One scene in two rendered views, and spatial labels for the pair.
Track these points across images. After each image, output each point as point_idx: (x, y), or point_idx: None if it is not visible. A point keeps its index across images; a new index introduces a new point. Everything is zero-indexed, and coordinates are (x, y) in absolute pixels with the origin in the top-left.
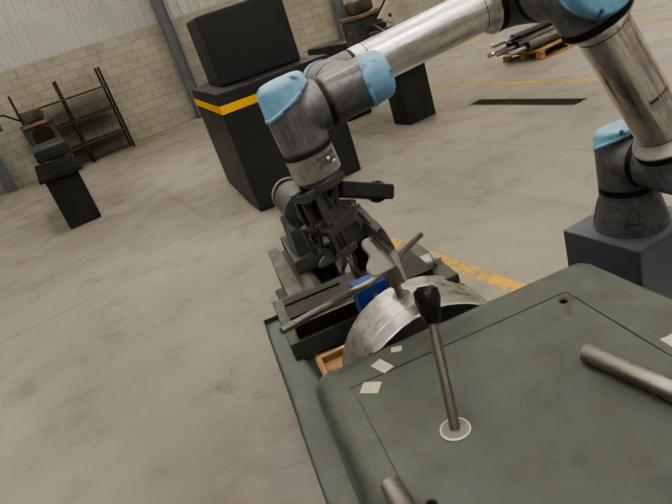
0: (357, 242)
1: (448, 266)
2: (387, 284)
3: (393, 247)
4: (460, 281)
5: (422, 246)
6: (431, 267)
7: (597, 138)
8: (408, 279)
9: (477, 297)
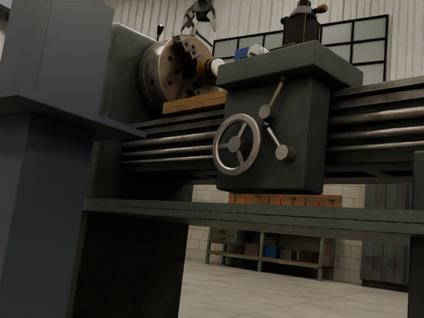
0: (196, 16)
1: (235, 60)
2: (235, 54)
3: (183, 17)
4: (171, 38)
5: (297, 44)
6: (241, 57)
7: None
8: (192, 36)
9: (159, 41)
